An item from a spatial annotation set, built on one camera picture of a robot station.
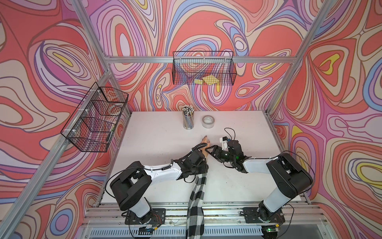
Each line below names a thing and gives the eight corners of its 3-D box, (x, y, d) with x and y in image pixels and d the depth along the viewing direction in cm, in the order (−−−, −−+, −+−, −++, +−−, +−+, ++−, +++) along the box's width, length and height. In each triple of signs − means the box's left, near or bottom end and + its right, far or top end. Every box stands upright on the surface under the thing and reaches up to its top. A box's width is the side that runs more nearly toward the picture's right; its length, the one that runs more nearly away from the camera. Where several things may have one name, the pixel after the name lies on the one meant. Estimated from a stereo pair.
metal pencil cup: (183, 129, 111) (182, 112, 97) (183, 122, 116) (182, 104, 101) (194, 129, 111) (194, 112, 97) (193, 122, 116) (194, 104, 101)
